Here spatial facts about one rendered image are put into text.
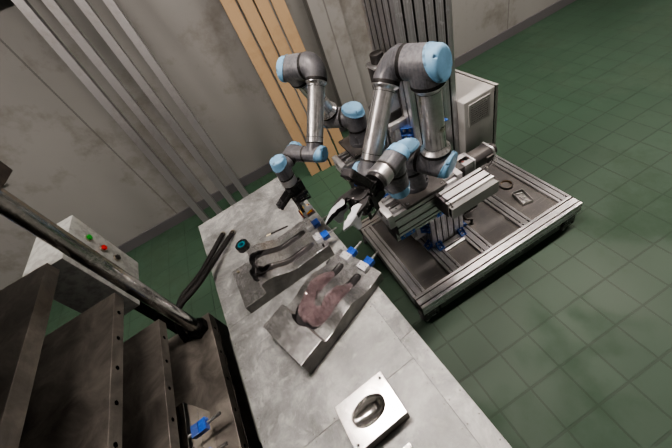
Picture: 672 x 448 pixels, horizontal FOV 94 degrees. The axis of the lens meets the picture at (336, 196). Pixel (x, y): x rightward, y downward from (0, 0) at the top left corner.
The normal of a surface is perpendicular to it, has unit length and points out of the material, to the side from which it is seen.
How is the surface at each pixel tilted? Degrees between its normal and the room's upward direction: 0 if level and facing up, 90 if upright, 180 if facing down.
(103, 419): 0
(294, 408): 0
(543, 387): 0
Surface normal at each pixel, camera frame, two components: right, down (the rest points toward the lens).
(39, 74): 0.42, 0.54
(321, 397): -0.31, -0.68
